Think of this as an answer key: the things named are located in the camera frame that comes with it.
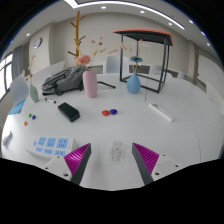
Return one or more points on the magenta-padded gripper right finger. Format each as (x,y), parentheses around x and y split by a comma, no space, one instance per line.
(146,159)

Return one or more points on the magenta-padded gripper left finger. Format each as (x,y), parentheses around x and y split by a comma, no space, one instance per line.
(77,160)

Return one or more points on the small white charger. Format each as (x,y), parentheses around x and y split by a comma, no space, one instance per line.
(117,151)

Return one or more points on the white power strip blue sockets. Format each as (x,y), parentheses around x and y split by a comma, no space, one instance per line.
(50,145)

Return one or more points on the black rectangular case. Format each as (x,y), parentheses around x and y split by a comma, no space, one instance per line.
(68,111)

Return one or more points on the white rectangular bar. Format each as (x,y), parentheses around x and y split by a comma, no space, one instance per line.
(161,112)

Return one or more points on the red round magnet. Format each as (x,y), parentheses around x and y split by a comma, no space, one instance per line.
(105,113)

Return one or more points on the blue round magnet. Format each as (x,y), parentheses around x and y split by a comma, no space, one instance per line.
(33,117)
(113,111)

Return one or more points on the orange round magnet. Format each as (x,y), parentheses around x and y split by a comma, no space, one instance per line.
(25,123)

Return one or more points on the green round magnet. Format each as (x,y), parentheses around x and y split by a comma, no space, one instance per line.
(30,115)

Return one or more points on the black and white marker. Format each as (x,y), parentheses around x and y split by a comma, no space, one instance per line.
(50,100)

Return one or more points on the blue vase with flowers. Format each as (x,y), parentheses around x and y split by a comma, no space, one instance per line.
(133,85)

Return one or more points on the pink vase with flowers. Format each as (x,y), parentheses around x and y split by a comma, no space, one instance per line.
(90,85)

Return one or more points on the green vase with dried stems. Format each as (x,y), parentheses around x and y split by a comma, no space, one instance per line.
(34,94)

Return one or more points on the grey backpack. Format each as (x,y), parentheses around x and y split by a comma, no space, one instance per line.
(65,80)

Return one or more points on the white chair blue cushion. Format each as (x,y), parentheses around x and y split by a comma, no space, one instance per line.
(18,90)

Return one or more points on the window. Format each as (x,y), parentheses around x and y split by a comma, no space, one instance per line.
(5,76)

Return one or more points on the grey curtain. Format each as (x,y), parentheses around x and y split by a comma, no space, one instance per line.
(17,63)

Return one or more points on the wooden coat rack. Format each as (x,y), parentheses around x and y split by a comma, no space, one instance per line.
(77,33)

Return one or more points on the ceiling lights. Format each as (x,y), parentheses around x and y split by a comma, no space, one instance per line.
(153,10)

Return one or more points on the round wall clock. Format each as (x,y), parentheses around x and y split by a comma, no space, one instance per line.
(37,43)

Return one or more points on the black frame stand orange top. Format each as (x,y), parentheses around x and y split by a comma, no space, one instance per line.
(143,33)

